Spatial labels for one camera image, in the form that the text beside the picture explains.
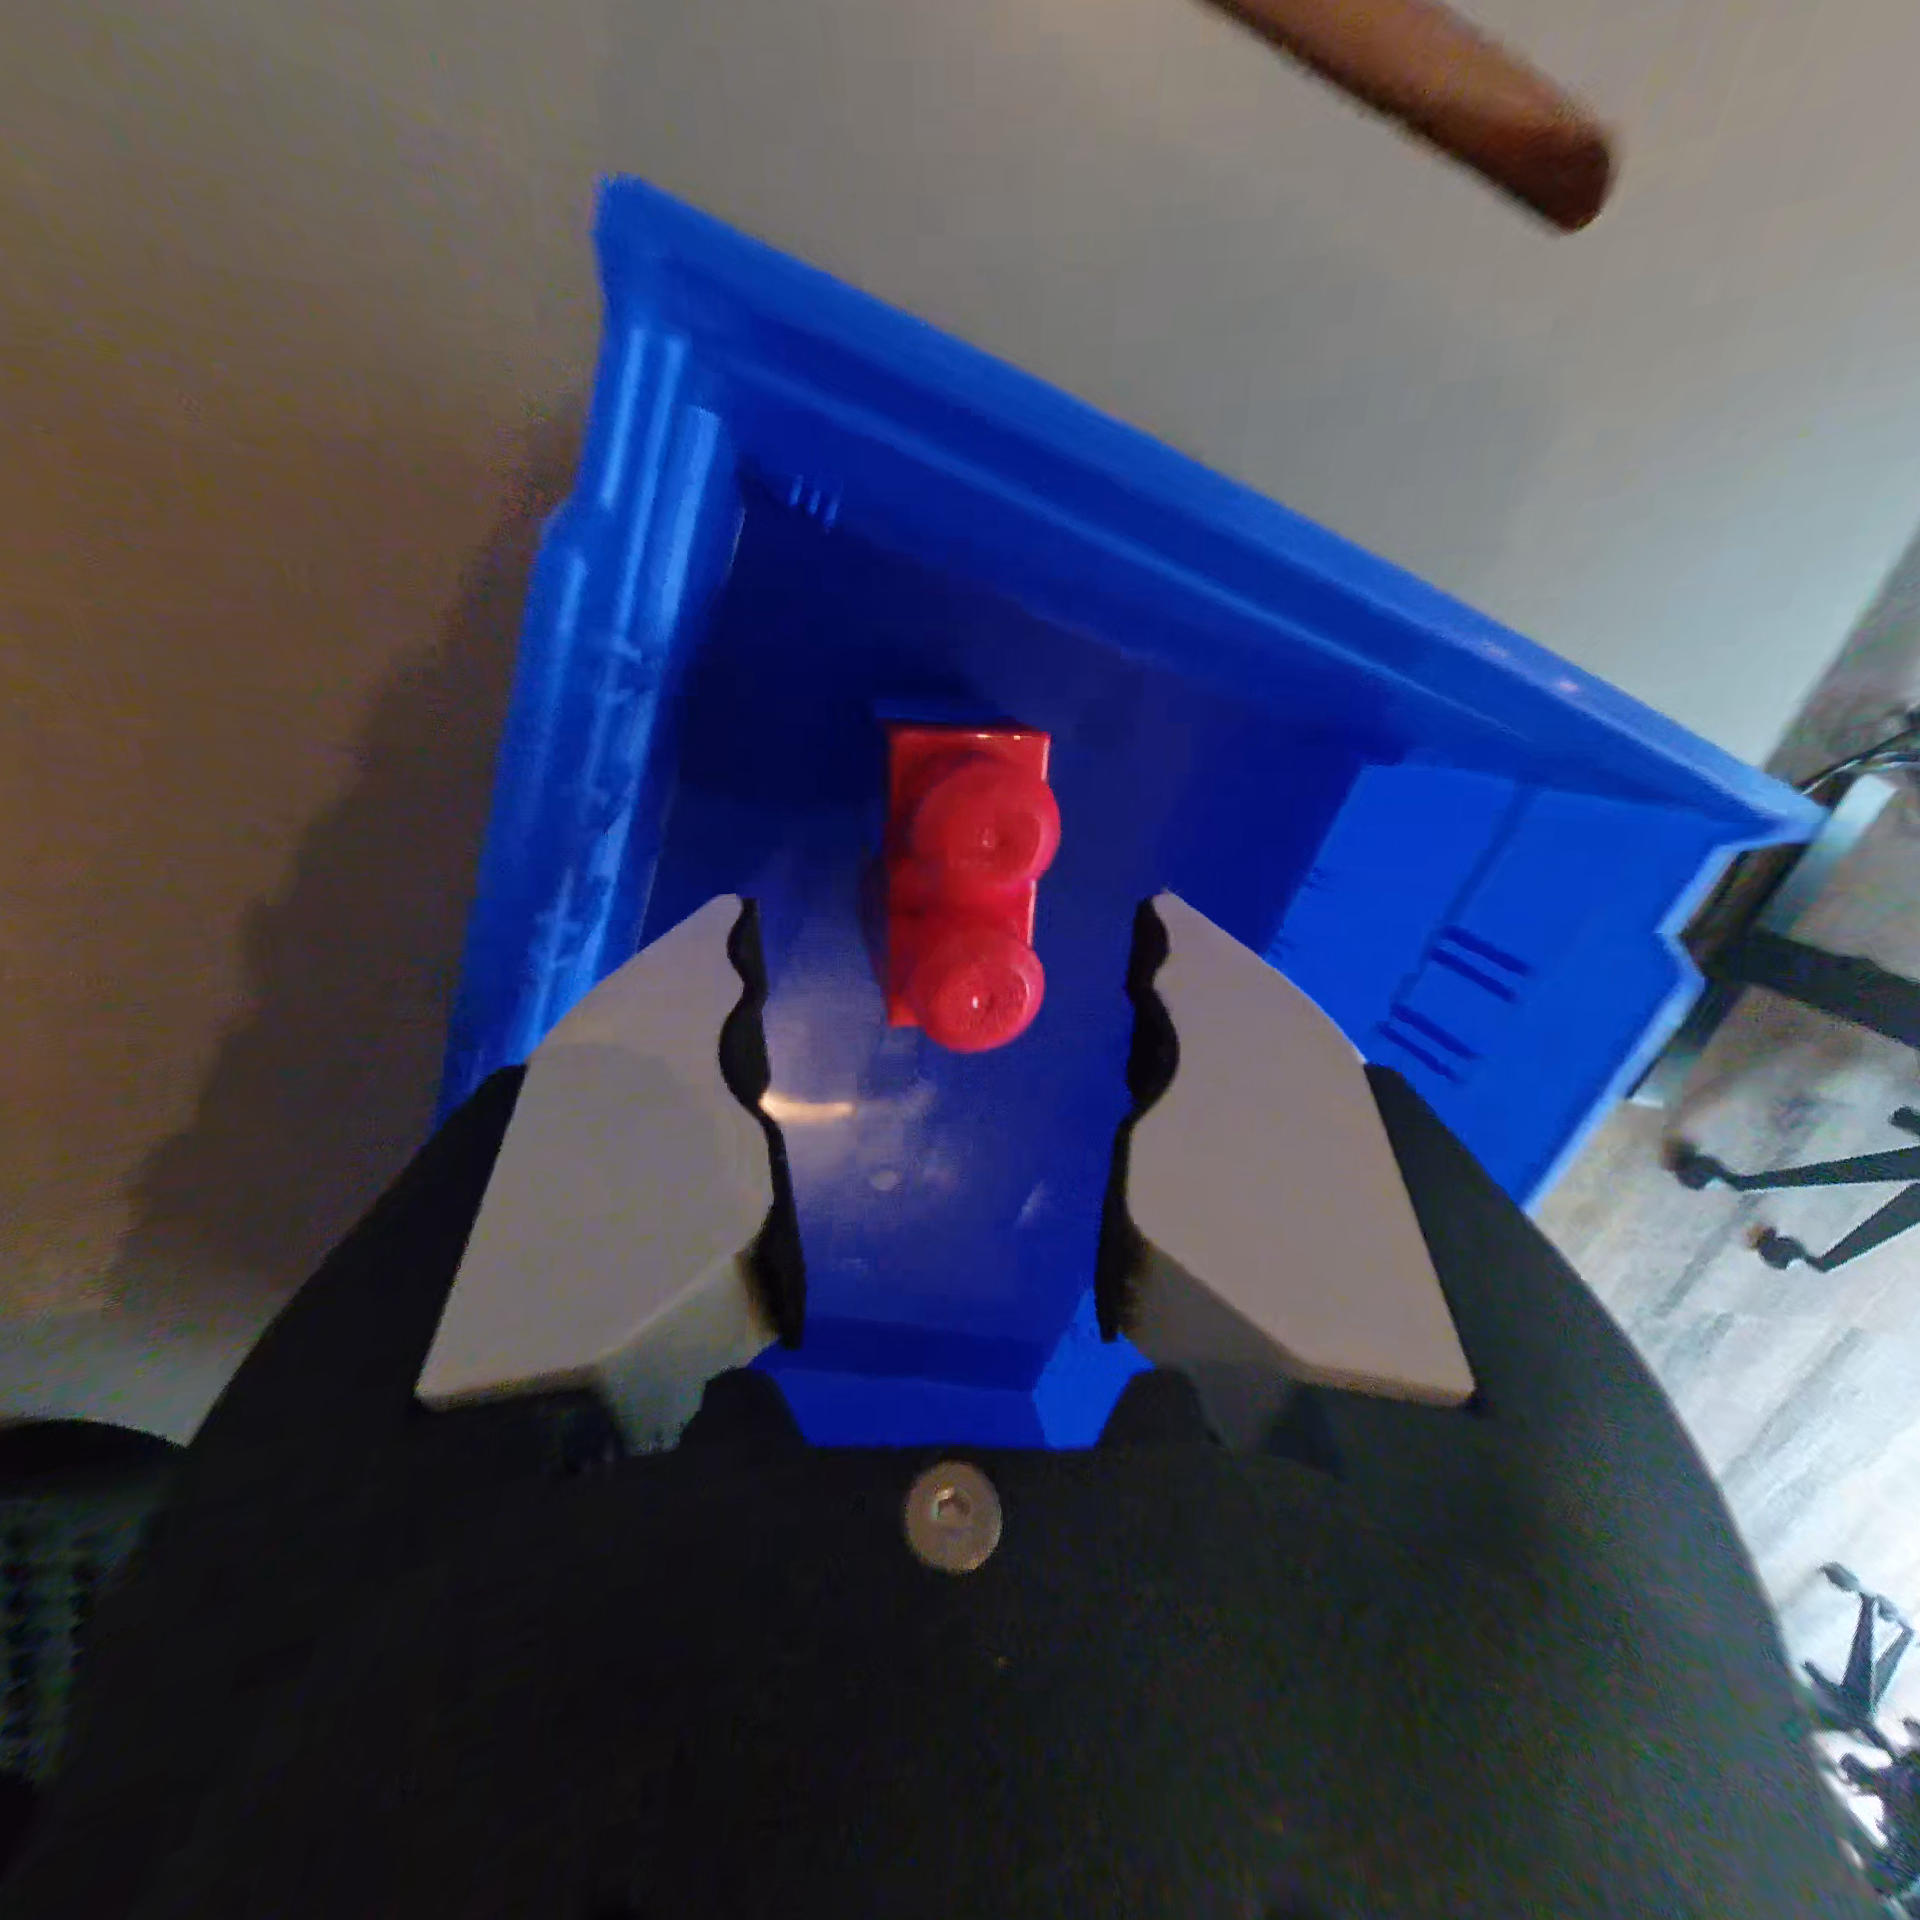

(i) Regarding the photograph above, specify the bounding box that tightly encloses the blue plastic bin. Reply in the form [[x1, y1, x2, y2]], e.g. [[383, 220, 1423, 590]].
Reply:
[[432, 172, 1823, 1453]]

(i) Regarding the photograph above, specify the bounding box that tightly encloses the red two-stud mega block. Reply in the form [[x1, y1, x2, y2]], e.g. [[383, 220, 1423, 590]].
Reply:
[[883, 719, 1063, 1056]]

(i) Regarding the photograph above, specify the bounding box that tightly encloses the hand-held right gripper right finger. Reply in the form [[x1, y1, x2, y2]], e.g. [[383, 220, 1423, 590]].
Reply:
[[1094, 888, 1477, 1407]]

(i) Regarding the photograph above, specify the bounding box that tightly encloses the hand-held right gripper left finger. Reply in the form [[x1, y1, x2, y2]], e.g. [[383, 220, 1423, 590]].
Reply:
[[415, 896, 811, 1412]]

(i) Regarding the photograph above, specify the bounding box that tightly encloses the brown wooden bar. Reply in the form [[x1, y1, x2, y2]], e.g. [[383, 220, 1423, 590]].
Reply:
[[1200, 0, 1619, 238]]

